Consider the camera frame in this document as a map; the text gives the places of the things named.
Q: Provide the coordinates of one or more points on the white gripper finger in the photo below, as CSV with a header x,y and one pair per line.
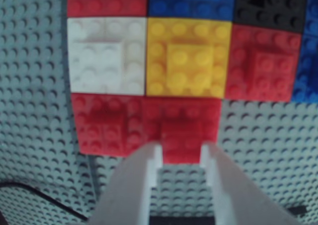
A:
x,y
129,185
236,192

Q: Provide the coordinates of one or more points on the grey studded lego baseplate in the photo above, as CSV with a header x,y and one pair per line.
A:
x,y
261,140

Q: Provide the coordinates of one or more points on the white lego cube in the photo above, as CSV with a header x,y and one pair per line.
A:
x,y
106,56

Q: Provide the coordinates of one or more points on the black lego cube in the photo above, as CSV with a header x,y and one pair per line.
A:
x,y
270,9

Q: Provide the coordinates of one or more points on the red lego cube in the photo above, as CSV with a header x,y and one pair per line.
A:
x,y
263,66
181,115
106,1
104,125

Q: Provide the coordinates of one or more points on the blue lego cube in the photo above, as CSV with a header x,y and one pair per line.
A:
x,y
312,23
308,71
191,1

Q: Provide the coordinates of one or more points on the yellow lego cube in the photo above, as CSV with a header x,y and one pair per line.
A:
x,y
188,58

